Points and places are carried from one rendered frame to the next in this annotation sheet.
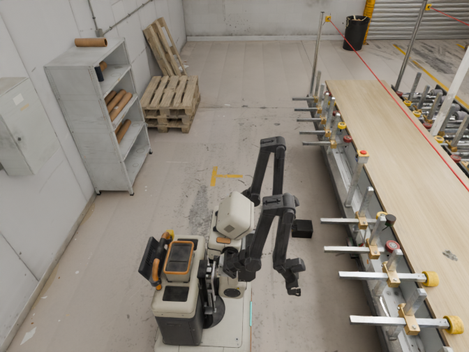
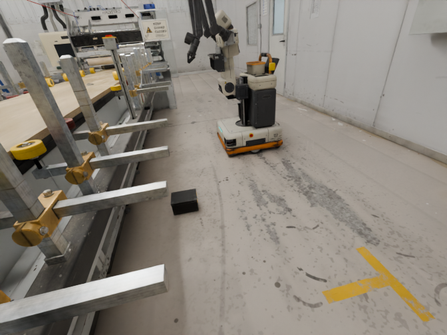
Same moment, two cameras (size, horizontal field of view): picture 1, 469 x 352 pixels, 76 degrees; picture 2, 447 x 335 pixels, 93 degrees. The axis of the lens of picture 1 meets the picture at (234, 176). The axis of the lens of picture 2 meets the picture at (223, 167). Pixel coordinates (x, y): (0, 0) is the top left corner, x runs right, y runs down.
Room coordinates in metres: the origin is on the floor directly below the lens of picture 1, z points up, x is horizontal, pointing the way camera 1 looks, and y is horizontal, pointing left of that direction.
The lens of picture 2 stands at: (3.41, -0.66, 1.12)
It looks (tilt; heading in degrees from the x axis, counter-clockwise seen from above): 30 degrees down; 167
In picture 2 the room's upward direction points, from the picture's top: 6 degrees counter-clockwise
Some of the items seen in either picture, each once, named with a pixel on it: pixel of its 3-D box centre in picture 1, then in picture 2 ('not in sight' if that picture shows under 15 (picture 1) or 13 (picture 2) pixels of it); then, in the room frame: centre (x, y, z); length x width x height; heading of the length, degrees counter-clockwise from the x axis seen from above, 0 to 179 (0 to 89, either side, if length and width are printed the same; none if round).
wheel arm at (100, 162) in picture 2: (320, 133); (105, 162); (2.67, -0.90, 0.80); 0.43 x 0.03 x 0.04; 86
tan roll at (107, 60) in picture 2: not in sight; (122, 58); (-1.42, -1.25, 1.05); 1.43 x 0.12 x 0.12; 86
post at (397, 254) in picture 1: (385, 276); (139, 79); (0.96, -0.86, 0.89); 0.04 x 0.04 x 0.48; 86
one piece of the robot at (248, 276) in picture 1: (246, 251); (217, 59); (1.08, -0.05, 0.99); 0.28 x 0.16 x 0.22; 176
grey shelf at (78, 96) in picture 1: (110, 119); not in sight; (3.13, 1.41, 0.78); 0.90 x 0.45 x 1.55; 176
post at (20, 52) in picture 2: (329, 119); (60, 133); (2.71, -0.97, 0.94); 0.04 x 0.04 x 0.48; 86
